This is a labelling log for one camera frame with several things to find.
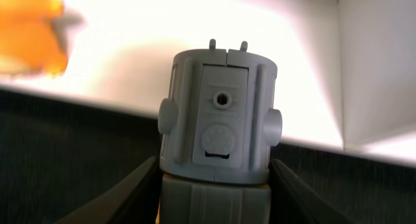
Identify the grey and yellow toy truck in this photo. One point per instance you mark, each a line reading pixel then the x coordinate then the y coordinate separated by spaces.
pixel 221 126

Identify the white shelf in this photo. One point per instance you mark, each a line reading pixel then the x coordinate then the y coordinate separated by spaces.
pixel 130 39

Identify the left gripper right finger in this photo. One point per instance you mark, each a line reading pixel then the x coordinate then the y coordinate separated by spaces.
pixel 292 201

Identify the yellow rubber duck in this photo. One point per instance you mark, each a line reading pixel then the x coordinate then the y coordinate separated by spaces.
pixel 26 35

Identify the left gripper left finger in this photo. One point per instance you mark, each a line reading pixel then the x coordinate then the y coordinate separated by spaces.
pixel 130 198

